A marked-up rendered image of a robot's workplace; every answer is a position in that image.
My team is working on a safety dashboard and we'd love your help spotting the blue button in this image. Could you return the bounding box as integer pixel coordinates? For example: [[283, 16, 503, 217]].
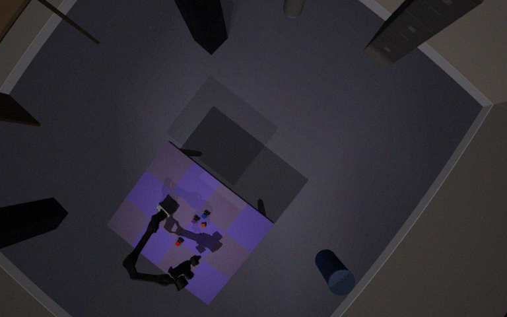
[[200, 211, 209, 220]]

